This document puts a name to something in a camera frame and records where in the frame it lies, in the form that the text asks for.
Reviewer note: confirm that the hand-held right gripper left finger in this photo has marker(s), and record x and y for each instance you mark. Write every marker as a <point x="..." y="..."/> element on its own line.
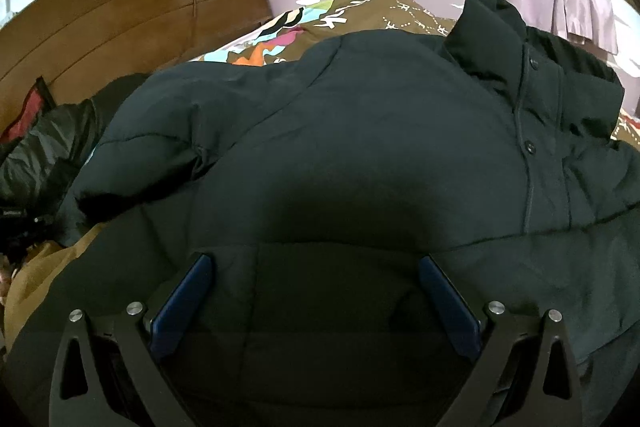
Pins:
<point x="182" y="307"/>

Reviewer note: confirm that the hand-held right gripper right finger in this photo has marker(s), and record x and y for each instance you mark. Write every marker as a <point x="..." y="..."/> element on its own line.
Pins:
<point x="447" y="307"/>

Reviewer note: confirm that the dark puffer jacket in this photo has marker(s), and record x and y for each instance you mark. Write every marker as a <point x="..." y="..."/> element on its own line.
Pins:
<point x="350" y="132"/>

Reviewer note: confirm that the dark garment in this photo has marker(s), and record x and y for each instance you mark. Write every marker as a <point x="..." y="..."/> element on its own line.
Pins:
<point x="45" y="142"/>

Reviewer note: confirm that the wooden headboard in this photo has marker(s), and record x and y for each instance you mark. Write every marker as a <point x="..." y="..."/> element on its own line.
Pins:
<point x="125" y="17"/>

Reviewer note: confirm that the printed brown blanket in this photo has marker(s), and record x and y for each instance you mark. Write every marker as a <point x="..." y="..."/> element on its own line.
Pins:
<point x="360" y="14"/>

